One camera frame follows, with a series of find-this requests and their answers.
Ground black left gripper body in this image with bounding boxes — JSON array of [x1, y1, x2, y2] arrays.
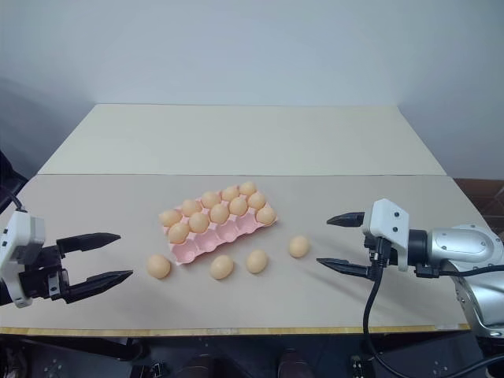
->
[[21, 240, 72, 304]]

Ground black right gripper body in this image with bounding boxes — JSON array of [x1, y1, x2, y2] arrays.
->
[[362, 232, 395, 280]]

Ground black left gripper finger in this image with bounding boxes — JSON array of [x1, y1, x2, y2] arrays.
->
[[64, 269, 135, 305], [56, 232, 122, 258]]

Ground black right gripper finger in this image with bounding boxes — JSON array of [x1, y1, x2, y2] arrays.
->
[[315, 257, 376, 280], [326, 211, 367, 229]]

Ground pink plastic egg tray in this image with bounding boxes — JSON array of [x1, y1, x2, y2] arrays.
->
[[158, 183, 279, 266]]

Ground black object beside table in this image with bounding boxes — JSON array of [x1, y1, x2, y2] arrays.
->
[[0, 149, 29, 210]]

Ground dark rounded shape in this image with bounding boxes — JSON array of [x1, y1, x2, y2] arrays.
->
[[276, 347, 313, 378]]

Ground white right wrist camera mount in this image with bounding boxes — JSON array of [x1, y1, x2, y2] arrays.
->
[[361, 198, 411, 273]]

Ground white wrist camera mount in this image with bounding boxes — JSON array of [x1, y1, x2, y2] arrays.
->
[[361, 198, 411, 273], [0, 209, 47, 309]]

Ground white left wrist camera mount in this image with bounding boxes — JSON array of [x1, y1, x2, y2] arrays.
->
[[0, 209, 47, 309]]

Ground black frame bar under table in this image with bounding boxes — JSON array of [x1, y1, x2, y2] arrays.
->
[[0, 336, 143, 361]]

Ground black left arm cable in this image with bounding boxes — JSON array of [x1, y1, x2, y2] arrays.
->
[[0, 183, 25, 214]]

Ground short black right arm cable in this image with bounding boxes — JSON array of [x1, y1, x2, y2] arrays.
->
[[414, 263, 504, 280]]

